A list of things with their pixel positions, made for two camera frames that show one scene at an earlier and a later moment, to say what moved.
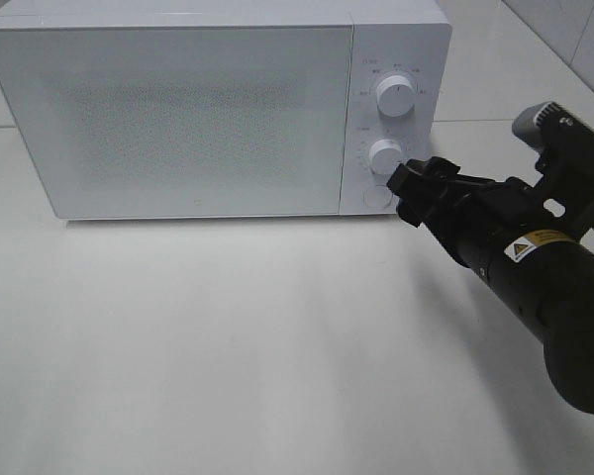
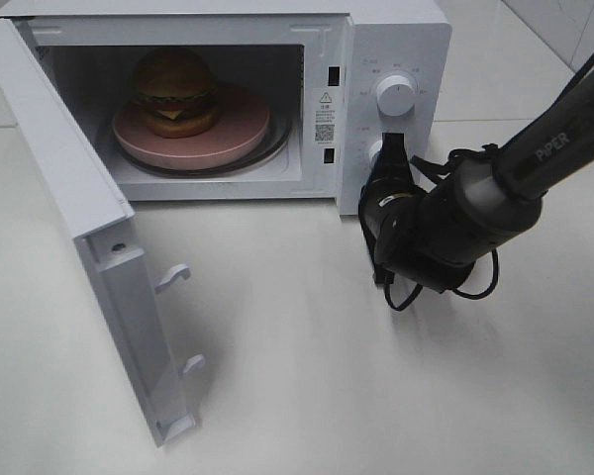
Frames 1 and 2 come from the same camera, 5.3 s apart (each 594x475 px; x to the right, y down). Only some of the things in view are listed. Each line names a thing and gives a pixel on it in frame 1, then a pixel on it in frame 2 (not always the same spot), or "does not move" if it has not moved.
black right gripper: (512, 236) -> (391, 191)
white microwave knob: (395, 95) does not move
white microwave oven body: (223, 109) does not move
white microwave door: (155, 123) -> (83, 174)
